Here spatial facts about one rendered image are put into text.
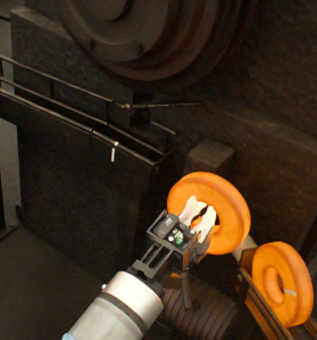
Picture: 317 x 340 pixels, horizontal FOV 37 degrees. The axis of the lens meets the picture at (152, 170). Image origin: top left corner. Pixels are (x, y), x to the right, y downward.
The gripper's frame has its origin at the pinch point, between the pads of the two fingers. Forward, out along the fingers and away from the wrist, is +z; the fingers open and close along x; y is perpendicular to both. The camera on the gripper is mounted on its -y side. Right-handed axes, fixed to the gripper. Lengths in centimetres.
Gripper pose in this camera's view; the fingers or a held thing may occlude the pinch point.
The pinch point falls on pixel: (209, 206)
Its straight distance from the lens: 86.0
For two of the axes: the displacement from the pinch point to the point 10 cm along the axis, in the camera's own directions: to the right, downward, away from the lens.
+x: -8.1, -4.6, 3.7
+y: -0.3, -6.0, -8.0
